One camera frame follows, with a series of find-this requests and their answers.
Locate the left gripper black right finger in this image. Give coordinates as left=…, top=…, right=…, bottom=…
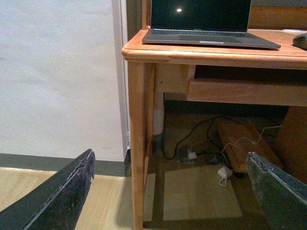
left=246, top=152, right=307, bottom=230

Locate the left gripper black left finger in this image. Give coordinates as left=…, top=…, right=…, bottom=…
left=0, top=149, right=95, bottom=230

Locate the wooden keyboard tray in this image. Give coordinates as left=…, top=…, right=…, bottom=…
left=187, top=66, right=307, bottom=106

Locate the dark grey computer mouse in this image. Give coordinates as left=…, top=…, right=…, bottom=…
left=293, top=33, right=307, bottom=50

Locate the white power adapter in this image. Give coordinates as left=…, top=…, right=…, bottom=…
left=217, top=166, right=233, bottom=187

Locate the wooden rolling stand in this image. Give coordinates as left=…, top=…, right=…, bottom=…
left=215, top=117, right=283, bottom=173

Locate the power strip on floor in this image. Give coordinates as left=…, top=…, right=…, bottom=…
left=177, top=143, right=224, bottom=165

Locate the wooden desk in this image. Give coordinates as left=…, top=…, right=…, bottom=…
left=122, top=0, right=307, bottom=230

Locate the grey laptop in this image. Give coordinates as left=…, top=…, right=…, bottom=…
left=142, top=0, right=281, bottom=49

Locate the white charger cable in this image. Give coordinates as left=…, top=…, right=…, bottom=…
left=221, top=124, right=283, bottom=166

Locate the black power cable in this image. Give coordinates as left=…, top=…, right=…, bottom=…
left=162, top=92, right=226, bottom=160

